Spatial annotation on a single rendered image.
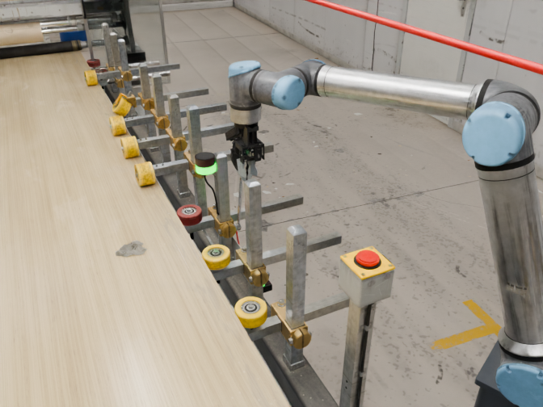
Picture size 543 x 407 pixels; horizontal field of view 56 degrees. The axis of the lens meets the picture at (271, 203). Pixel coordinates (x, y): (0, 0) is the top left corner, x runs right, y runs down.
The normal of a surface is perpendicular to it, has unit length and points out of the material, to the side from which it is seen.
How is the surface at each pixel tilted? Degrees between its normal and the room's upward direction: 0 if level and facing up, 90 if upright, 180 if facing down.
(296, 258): 90
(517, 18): 90
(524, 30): 90
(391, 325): 0
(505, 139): 84
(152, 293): 0
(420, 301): 0
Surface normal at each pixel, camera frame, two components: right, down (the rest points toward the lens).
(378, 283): 0.43, 0.46
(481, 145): -0.64, 0.29
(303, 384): 0.00, -0.86
